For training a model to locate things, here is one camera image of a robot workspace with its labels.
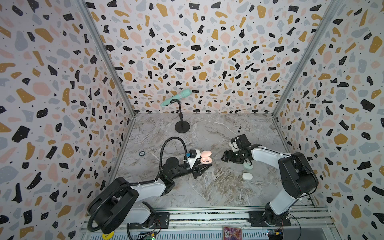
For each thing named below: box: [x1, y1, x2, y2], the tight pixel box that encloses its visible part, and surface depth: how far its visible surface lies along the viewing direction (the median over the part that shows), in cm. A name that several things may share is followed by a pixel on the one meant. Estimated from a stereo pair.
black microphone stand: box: [170, 98, 190, 133], surface depth 115 cm
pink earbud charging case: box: [200, 150, 213, 164], surface depth 75 cm
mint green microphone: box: [160, 88, 193, 107], surface depth 90 cm
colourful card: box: [223, 226, 243, 240], surface depth 71 cm
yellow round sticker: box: [102, 231, 115, 240], surface depth 70 cm
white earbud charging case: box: [242, 172, 253, 181], surface depth 90 cm
